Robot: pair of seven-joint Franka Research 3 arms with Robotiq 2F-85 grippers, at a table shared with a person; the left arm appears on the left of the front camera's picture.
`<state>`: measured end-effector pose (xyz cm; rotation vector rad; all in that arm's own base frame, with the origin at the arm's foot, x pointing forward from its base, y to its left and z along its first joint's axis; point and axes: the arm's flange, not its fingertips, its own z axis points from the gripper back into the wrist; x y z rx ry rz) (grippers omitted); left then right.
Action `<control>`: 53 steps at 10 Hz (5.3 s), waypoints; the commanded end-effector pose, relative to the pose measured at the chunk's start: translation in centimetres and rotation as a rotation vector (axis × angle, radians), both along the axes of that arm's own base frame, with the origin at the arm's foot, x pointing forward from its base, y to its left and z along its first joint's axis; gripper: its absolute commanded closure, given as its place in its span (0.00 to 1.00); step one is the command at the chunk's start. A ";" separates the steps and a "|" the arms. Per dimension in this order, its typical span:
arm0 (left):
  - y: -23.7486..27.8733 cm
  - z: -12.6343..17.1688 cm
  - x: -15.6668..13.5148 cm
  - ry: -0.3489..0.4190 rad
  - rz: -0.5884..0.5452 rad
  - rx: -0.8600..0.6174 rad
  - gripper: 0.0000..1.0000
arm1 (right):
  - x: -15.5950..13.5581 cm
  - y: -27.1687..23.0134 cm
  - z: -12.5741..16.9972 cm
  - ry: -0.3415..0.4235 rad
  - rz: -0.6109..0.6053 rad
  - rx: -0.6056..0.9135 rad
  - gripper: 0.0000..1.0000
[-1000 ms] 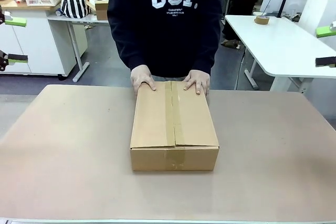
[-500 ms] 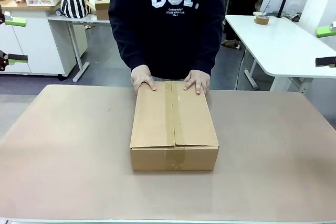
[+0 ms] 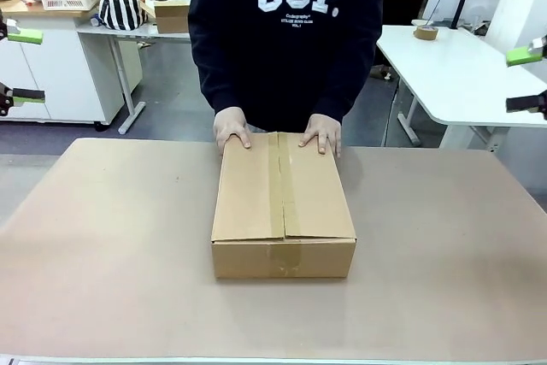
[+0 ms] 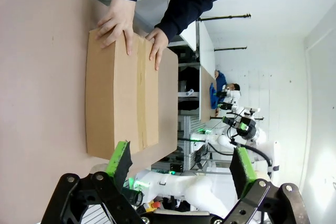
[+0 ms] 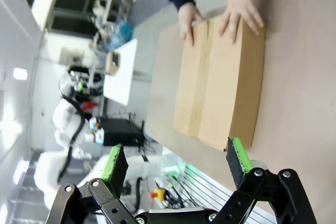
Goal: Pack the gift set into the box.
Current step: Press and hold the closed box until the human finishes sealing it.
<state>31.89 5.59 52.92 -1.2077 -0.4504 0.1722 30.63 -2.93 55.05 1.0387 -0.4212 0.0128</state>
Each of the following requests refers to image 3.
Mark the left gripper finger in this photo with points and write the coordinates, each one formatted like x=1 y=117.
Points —
x=25 y=96
x=25 y=36

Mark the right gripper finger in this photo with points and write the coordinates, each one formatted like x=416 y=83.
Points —
x=525 y=103
x=523 y=55

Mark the large brown cardboard box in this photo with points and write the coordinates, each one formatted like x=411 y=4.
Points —
x=282 y=211

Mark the person's right forearm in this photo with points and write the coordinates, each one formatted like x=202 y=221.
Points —
x=222 y=87

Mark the person's left forearm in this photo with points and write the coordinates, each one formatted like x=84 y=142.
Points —
x=342 y=91

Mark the small open cardboard box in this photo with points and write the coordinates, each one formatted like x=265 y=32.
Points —
x=171 y=16

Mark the person's left hand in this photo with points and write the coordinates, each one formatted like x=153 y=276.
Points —
x=325 y=130

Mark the person's right hand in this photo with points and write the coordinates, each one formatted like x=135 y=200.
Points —
x=228 y=125

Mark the white cabinet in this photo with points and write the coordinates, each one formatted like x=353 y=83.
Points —
x=68 y=78

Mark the white curved desk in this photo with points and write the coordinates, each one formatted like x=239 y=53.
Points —
x=453 y=78

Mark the brown packing tape roll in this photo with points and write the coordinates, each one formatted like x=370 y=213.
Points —
x=425 y=32

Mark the white folding table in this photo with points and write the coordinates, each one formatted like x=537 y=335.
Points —
x=128 y=78

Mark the person in black sweatshirt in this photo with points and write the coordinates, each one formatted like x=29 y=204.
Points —
x=290 y=48

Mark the brown tape strip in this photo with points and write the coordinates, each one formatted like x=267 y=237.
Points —
x=282 y=194

